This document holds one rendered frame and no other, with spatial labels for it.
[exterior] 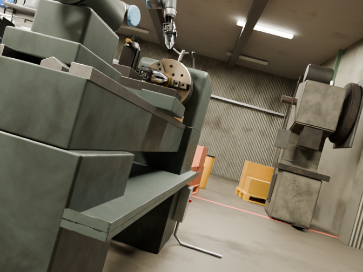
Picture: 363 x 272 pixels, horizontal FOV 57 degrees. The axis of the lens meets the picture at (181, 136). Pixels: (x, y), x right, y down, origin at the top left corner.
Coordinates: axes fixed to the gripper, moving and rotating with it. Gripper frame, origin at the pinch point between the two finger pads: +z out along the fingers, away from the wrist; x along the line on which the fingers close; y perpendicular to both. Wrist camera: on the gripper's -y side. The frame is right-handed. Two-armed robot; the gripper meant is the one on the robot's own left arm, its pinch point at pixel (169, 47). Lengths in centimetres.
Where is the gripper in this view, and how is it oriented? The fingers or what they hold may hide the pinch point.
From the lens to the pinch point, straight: 228.4
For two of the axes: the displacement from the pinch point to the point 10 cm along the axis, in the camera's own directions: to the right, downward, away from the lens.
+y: -1.4, -0.5, -9.9
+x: 9.9, 0.2, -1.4
